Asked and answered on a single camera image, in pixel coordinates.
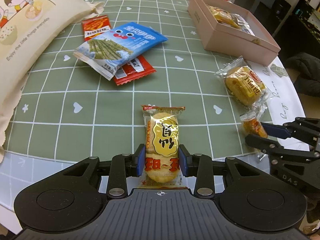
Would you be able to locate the cream cartoon canvas bag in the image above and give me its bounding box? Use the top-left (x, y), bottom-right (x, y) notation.
top-left (0, 0), bottom-right (104, 160)

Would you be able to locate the blue seaweed snack bag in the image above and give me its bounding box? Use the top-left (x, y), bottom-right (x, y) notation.
top-left (73, 22), bottom-right (168, 81)

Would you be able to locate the black jacket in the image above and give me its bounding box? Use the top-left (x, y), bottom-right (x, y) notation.
top-left (284, 53), bottom-right (319, 98)

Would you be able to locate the small brown pastry packet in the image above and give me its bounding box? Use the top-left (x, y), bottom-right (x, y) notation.
top-left (240, 103), bottom-right (268, 138)

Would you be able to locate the yellow panda snack bag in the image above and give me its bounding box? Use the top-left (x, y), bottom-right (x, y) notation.
top-left (207, 5), bottom-right (251, 33)

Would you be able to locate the red white snack packet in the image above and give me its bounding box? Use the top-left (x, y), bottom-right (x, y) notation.
top-left (113, 55), bottom-right (156, 86)

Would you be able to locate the red spicy snack packet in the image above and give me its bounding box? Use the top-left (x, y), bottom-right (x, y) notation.
top-left (82, 15), bottom-right (111, 41)

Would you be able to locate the round cake clear wrapper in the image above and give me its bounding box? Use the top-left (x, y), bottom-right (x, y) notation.
top-left (215, 56), bottom-right (272, 109)

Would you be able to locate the rice cracker yellow packet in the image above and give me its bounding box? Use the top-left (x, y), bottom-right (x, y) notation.
top-left (140, 105), bottom-right (185, 189)

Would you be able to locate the pink cardboard box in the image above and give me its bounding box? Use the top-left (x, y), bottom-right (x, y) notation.
top-left (188, 0), bottom-right (280, 66)

